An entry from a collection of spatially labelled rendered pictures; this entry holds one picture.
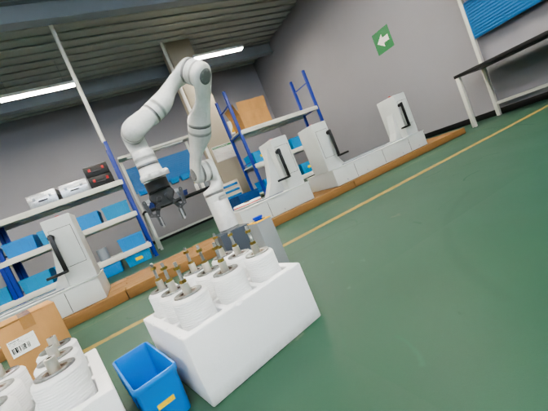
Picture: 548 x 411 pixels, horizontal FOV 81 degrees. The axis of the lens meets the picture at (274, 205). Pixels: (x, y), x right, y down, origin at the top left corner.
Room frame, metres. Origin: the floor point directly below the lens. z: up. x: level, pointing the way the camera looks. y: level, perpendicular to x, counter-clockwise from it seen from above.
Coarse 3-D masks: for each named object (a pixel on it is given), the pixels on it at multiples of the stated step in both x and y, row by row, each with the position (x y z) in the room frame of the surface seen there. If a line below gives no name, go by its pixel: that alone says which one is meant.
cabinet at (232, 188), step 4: (232, 180) 6.54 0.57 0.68; (236, 180) 6.56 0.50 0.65; (224, 184) 6.46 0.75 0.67; (228, 184) 6.47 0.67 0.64; (232, 184) 6.50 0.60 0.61; (236, 184) 6.54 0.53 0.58; (224, 188) 6.42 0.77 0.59; (228, 188) 6.47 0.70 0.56; (232, 188) 6.50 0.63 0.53; (236, 188) 6.52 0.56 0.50; (240, 188) 6.56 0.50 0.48; (228, 192) 6.44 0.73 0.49; (232, 192) 6.48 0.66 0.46; (236, 192) 6.53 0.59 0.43; (240, 192) 6.53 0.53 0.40; (228, 196) 6.45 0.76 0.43; (232, 196) 6.46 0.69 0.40; (236, 196) 6.49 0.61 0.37
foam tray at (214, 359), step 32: (256, 288) 0.87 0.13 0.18; (288, 288) 0.91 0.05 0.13; (160, 320) 0.94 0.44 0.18; (224, 320) 0.78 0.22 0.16; (256, 320) 0.83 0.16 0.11; (288, 320) 0.88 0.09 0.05; (192, 352) 0.72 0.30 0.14; (224, 352) 0.76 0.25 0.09; (256, 352) 0.81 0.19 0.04; (192, 384) 0.80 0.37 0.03; (224, 384) 0.75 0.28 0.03
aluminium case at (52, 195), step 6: (42, 192) 4.72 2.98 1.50; (48, 192) 4.75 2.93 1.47; (54, 192) 4.77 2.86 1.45; (30, 198) 4.66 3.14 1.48; (36, 198) 4.69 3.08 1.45; (42, 198) 4.71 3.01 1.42; (48, 198) 4.74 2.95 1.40; (54, 198) 4.76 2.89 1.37; (60, 198) 4.90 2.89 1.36; (30, 204) 4.65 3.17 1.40; (36, 204) 4.68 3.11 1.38; (42, 204) 4.70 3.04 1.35
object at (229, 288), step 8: (232, 272) 0.86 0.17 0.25; (240, 272) 0.87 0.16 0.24; (216, 280) 0.86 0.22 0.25; (224, 280) 0.85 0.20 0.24; (232, 280) 0.85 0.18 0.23; (240, 280) 0.86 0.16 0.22; (216, 288) 0.86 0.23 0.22; (224, 288) 0.85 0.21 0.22; (232, 288) 0.85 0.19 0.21; (240, 288) 0.86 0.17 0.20; (248, 288) 0.88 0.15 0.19; (224, 296) 0.86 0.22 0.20; (232, 296) 0.85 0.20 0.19; (240, 296) 0.86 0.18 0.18; (224, 304) 0.86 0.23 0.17
